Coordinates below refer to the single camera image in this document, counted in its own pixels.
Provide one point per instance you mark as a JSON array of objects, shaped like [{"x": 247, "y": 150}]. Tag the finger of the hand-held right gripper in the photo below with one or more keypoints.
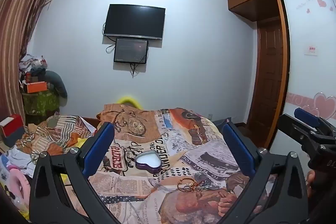
[
  {"x": 291, "y": 127},
  {"x": 307, "y": 116}
]

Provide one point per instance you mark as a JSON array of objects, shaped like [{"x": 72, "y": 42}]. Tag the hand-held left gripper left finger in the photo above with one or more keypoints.
[{"x": 101, "y": 146}]

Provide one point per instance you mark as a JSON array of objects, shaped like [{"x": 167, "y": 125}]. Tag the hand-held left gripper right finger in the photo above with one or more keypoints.
[{"x": 239, "y": 150}]

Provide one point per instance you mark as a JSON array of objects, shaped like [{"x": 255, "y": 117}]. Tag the purple heart-shaped tin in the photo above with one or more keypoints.
[{"x": 148, "y": 159}]

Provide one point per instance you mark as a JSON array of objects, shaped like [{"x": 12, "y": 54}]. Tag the person's right hand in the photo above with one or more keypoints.
[{"x": 311, "y": 180}]

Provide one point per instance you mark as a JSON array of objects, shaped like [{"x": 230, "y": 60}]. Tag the dark bag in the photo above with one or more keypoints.
[{"x": 223, "y": 120}]

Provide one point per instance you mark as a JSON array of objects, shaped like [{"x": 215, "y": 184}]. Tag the yellow cloth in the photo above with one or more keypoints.
[{"x": 64, "y": 180}]

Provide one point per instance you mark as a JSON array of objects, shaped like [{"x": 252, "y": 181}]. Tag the yellow curved object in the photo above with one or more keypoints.
[{"x": 128, "y": 100}]

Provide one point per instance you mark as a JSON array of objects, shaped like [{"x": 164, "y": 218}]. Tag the brown wooden door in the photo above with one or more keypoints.
[{"x": 267, "y": 77}]

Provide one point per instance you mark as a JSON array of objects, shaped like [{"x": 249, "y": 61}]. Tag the white heart-print sliding door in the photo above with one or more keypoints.
[{"x": 309, "y": 61}]

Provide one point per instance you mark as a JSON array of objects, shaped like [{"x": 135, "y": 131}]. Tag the printed newspaper-pattern blanket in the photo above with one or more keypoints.
[{"x": 162, "y": 140}]

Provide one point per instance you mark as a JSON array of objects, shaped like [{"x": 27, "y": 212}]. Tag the small red white sticker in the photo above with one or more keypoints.
[{"x": 311, "y": 50}]

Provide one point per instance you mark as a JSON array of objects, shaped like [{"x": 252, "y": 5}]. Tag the green patterned bag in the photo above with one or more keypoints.
[{"x": 39, "y": 104}]

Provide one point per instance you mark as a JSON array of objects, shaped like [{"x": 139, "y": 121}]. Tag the grey stuffed cloth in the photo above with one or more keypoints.
[{"x": 57, "y": 82}]

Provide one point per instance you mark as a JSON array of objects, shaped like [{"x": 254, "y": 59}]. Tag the white printed cloth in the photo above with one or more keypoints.
[{"x": 18, "y": 158}]

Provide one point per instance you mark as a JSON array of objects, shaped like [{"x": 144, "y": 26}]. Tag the orange box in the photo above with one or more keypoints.
[{"x": 36, "y": 87}]

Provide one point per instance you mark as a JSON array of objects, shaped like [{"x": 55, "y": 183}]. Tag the red white box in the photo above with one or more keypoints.
[{"x": 10, "y": 127}]

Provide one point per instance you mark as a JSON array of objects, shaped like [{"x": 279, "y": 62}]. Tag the pile of clothes and boxes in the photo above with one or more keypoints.
[{"x": 30, "y": 66}]

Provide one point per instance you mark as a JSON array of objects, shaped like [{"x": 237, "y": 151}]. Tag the striped brown curtain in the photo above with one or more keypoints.
[{"x": 18, "y": 29}]

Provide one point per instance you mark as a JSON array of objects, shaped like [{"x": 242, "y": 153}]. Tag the small black wall monitor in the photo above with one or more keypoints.
[{"x": 131, "y": 50}]

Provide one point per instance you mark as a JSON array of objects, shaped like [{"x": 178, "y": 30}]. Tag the black wall television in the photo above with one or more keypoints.
[{"x": 135, "y": 20}]

